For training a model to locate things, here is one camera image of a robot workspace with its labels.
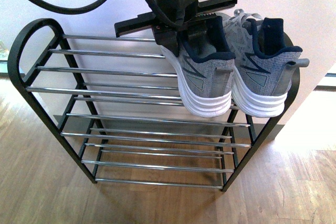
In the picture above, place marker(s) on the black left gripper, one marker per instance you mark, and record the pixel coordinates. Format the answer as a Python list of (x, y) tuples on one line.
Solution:
[(168, 17)]

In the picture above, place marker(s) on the grey sneaker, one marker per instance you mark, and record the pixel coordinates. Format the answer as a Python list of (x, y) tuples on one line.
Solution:
[(204, 82), (264, 64)]

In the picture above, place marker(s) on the black metal shoe rack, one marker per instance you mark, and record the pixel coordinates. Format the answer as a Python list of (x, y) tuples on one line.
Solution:
[(125, 126)]

